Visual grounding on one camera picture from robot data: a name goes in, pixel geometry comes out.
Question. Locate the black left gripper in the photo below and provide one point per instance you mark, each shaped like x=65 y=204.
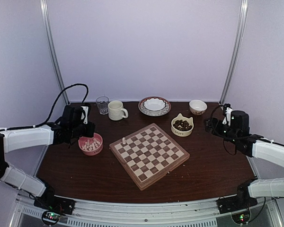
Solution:
x=90 y=133

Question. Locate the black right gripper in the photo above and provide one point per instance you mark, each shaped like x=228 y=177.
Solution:
x=212 y=121

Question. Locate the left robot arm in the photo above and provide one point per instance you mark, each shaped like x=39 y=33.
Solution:
x=73 y=125

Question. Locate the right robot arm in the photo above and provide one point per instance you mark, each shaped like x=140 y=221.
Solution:
x=234 y=128

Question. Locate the white chess pieces pile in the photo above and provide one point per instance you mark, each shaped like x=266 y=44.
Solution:
x=90 y=145

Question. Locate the dark chess pieces pile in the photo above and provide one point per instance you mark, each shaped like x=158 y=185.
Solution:
x=182 y=125

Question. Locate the wooden chess board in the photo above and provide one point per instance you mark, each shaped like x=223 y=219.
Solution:
x=149 y=154

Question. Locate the pink cat-ear bowl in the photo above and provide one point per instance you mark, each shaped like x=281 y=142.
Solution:
x=91 y=153

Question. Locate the small white floral bowl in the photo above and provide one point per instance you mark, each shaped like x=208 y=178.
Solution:
x=197 y=107

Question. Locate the cream cat-ear bowl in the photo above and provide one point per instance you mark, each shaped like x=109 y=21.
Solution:
x=182 y=133

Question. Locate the clear drinking glass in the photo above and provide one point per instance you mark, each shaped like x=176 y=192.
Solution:
x=102 y=104

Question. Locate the cream ribbed mug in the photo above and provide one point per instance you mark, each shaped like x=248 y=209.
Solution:
x=116 y=111

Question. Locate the patterned ceramic plate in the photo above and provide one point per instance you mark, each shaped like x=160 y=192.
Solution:
x=161 y=112

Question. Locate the white scalloped bowl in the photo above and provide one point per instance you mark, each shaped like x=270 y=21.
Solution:
x=154 y=104

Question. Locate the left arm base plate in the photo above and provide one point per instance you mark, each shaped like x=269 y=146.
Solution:
x=56 y=204

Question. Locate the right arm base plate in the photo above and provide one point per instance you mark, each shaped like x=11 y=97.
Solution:
x=234 y=203

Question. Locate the aluminium front rail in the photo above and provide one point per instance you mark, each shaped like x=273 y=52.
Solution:
x=202 y=213

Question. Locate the right aluminium frame post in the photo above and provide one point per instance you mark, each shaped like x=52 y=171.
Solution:
x=236 y=49

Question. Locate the aluminium frame post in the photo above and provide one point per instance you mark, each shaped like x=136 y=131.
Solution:
x=236 y=49
x=53 y=56

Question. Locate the left aluminium frame post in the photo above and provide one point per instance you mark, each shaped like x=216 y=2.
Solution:
x=53 y=56

